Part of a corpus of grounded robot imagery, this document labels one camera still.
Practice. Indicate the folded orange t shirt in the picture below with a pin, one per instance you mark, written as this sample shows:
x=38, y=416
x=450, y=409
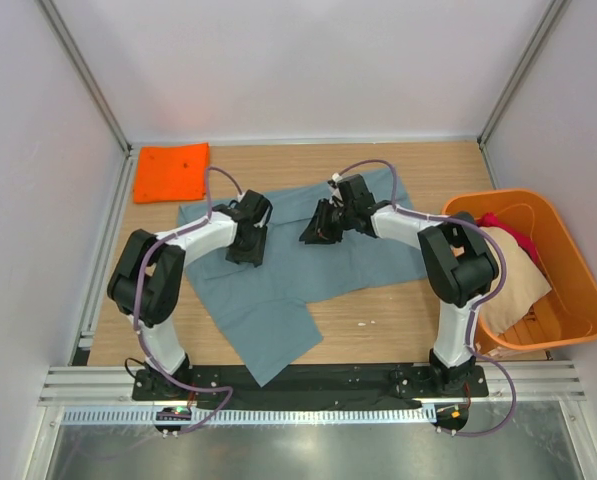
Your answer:
x=171, y=174

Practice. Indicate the blue grey t shirt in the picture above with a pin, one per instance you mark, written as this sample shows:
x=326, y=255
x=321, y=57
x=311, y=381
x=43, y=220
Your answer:
x=262, y=311

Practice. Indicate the right aluminium corner post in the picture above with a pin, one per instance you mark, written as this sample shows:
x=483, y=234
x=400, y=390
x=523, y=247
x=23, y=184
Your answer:
x=536, y=43

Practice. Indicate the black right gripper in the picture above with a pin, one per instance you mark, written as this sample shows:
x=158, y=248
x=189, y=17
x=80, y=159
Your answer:
x=319, y=231

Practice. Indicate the beige t shirt in basket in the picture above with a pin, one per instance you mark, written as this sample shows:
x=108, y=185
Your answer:
x=524, y=285

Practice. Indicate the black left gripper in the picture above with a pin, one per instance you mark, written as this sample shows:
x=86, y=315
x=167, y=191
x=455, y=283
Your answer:
x=254, y=255

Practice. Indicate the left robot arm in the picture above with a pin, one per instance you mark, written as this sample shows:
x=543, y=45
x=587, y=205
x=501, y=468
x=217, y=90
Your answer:
x=145, y=283

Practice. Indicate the aluminium frame rail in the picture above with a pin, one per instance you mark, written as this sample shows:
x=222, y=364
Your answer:
x=86, y=385

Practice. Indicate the red t shirt in basket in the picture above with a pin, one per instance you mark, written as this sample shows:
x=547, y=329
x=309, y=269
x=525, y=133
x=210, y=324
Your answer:
x=518, y=235

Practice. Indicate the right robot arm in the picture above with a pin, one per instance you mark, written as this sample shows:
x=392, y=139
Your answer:
x=464, y=265

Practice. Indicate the aluminium corner post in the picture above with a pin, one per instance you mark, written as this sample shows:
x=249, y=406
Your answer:
x=536, y=43
x=69, y=45

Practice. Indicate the white slotted cable duct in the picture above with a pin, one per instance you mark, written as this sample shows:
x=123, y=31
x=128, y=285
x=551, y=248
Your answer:
x=176, y=416

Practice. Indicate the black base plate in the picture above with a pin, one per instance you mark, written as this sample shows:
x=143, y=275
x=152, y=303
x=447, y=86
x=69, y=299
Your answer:
x=335, y=387

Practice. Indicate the orange plastic basket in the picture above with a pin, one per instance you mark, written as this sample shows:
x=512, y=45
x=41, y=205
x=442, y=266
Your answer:
x=568, y=314

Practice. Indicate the left aluminium corner post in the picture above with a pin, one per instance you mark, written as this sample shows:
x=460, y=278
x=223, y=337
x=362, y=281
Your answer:
x=69, y=45

